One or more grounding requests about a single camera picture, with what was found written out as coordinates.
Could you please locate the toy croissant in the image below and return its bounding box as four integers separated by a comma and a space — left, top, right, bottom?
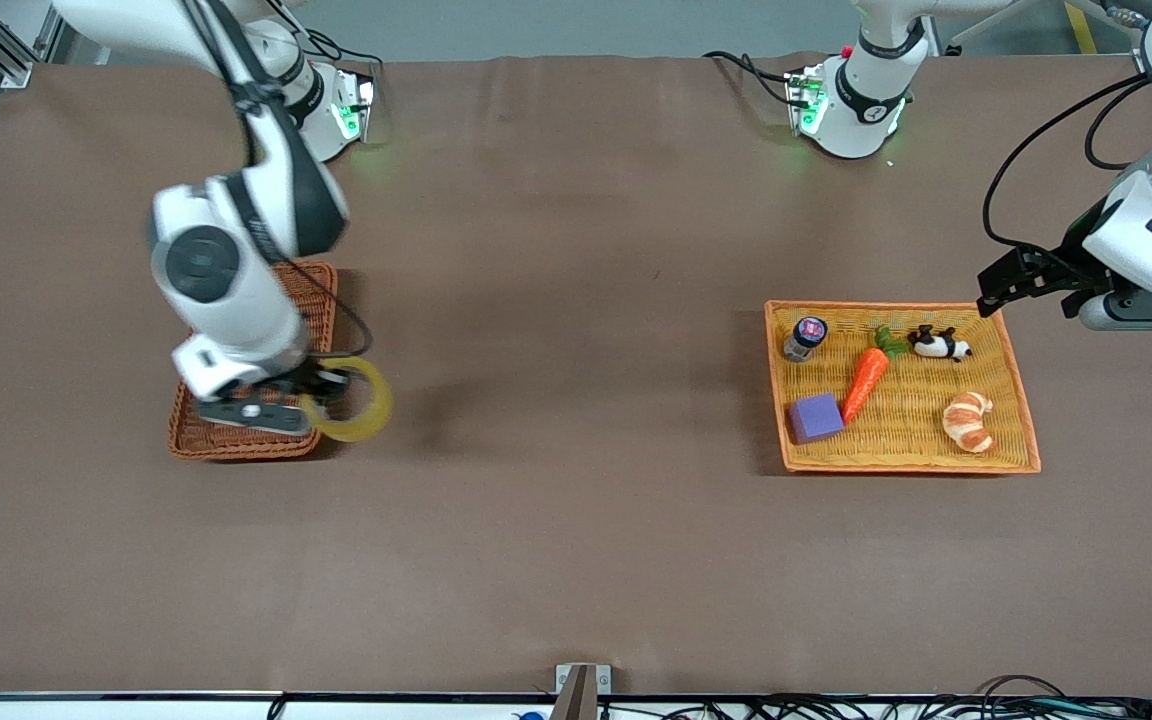
941, 390, 996, 455

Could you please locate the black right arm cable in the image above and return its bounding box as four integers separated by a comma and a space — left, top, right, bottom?
288, 258, 375, 361

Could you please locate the orange toy carrot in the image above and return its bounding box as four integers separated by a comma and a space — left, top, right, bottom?
840, 324, 908, 426

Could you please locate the large orange wicker tray basket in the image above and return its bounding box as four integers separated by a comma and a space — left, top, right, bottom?
764, 299, 1043, 475

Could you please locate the black cable bundle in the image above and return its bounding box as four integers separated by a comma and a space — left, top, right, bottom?
596, 674, 1152, 720

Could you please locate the small dark-capped bottle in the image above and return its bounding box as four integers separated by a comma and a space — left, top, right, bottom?
783, 316, 829, 363

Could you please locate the black base cable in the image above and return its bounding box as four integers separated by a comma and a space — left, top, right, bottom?
703, 49, 801, 109
264, 0, 384, 69

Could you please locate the black left base cable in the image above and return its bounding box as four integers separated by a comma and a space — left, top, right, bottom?
703, 49, 801, 109

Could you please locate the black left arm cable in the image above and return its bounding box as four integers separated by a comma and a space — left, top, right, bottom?
982, 74, 1152, 253

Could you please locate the black white panda toy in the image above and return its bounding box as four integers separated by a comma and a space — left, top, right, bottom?
907, 324, 974, 363

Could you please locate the metal table edge bracket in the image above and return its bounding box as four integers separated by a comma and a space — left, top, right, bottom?
553, 662, 613, 720

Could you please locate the black right base cable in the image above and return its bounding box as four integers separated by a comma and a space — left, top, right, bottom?
264, 0, 384, 69

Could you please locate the yellow tape roll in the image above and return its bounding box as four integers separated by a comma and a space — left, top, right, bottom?
300, 356, 395, 444

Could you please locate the small brown wicker basket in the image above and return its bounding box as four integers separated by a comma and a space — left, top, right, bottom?
168, 261, 339, 462

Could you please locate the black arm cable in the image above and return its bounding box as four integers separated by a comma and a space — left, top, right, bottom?
982, 74, 1152, 253
288, 258, 375, 361

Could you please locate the purple cube block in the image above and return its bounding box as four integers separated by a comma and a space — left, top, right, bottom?
786, 392, 847, 446

